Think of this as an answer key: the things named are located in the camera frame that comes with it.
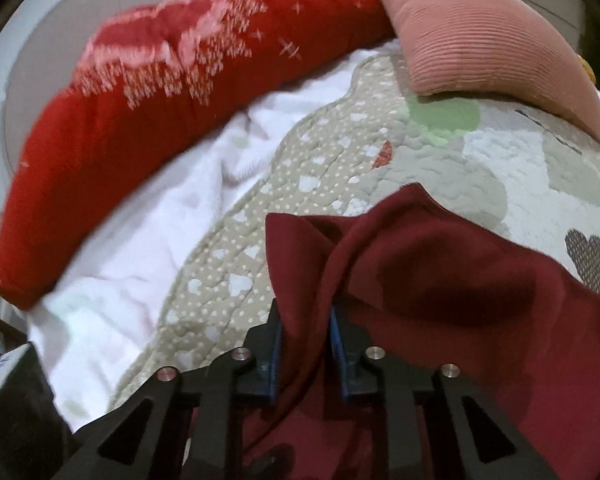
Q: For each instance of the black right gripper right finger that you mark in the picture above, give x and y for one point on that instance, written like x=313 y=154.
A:
x=428 y=424

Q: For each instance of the yellow plush toy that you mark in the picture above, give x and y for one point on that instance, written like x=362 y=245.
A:
x=588 y=69

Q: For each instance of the white fluffy blanket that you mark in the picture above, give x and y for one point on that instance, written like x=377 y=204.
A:
x=105 y=308

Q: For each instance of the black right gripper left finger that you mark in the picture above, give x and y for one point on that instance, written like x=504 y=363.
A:
x=183 y=425

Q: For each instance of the round grey headboard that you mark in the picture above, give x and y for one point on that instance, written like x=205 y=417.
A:
x=45 y=63

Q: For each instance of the dark red small sweater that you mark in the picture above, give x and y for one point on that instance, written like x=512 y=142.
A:
x=432 y=288

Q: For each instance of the pink ribbed cushion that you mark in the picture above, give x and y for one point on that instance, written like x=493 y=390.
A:
x=494 y=46

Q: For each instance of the patchwork quilted bedspread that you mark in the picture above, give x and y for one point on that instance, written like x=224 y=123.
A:
x=524 y=174

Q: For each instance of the long red patterned bolster pillow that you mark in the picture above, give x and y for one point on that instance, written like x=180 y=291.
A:
x=150 y=84

